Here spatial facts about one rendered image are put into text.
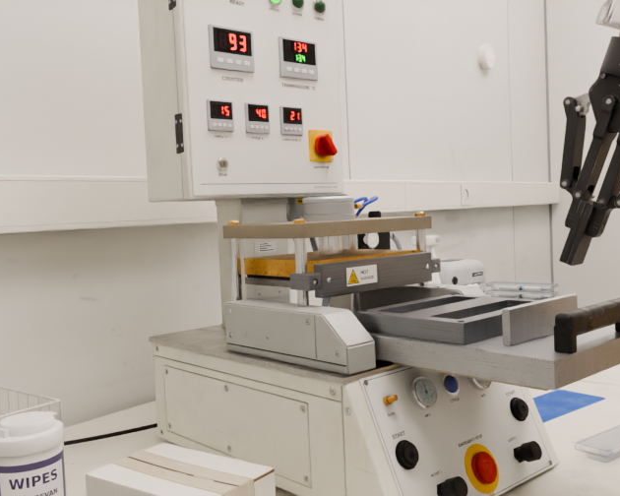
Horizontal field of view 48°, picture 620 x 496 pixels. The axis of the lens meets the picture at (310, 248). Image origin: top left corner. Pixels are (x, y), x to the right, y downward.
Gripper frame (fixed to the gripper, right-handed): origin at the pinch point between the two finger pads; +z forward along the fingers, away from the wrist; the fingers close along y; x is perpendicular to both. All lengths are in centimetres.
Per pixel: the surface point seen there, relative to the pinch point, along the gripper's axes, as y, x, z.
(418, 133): -108, 120, 13
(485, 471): -1.3, 0.8, 32.6
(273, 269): -37.8, -6.6, 19.8
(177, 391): -47, -12, 44
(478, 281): -62, 103, 46
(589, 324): 5.2, -3.0, 8.0
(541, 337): -0.2, 0.0, 12.9
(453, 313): -10.8, -1.9, 14.6
